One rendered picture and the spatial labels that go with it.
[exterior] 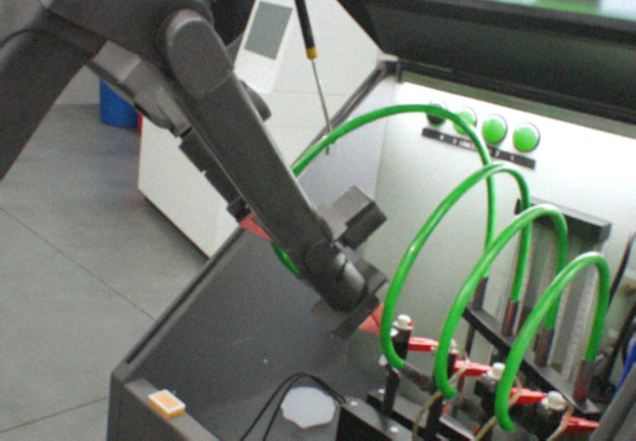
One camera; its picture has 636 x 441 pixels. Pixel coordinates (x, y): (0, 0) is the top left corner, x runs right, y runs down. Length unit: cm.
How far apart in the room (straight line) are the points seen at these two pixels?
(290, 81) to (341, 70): 31
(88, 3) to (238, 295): 84
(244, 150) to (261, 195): 7
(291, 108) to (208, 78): 340
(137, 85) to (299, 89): 299
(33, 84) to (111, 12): 7
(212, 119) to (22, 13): 19
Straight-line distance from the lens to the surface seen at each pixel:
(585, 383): 106
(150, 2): 54
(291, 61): 392
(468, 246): 135
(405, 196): 142
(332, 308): 100
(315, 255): 87
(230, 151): 69
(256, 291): 132
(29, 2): 53
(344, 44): 407
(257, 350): 138
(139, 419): 120
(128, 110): 715
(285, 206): 79
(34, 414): 289
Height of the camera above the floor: 158
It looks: 17 degrees down
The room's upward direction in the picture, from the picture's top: 8 degrees clockwise
